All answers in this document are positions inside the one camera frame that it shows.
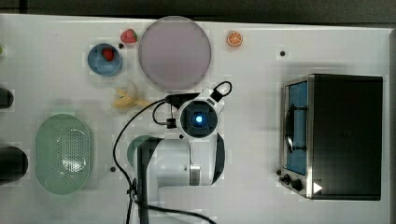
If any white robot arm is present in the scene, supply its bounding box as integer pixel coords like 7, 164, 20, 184
132, 89, 225, 224

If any green strainer basket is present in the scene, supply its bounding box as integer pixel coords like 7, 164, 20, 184
35, 114, 91, 195

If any grey round plate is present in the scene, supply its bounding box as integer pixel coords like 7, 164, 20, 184
138, 16, 211, 91

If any small green cup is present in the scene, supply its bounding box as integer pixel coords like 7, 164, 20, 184
127, 135, 153, 168

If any peeled banana toy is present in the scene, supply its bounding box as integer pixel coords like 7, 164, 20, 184
111, 82, 149, 109

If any orange slice toy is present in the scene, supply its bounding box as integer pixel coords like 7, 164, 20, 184
226, 31, 243, 47

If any large red strawberry toy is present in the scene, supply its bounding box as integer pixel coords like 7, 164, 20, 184
120, 29, 138, 44

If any small strawberry in bowl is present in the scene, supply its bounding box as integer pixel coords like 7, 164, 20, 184
102, 49, 114, 62

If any blue bowl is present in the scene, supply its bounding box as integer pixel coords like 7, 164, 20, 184
87, 44, 122, 77

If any silver toaster oven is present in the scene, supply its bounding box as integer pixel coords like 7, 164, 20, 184
276, 74, 383, 201

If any black round container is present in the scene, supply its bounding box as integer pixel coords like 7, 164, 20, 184
0, 89, 14, 109

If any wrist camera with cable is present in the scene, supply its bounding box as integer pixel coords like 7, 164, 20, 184
165, 81, 233, 108

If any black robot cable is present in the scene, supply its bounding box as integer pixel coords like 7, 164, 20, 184
112, 97, 219, 224

